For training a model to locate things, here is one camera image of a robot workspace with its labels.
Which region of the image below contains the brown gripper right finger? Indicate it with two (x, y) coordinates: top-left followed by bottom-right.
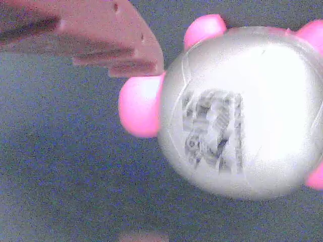
(117, 231), (170, 242)

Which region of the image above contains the red turtle toy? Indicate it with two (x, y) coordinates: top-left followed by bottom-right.
(118, 14), (323, 201)

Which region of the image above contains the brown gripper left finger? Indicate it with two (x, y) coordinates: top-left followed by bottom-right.
(0, 0), (165, 78)

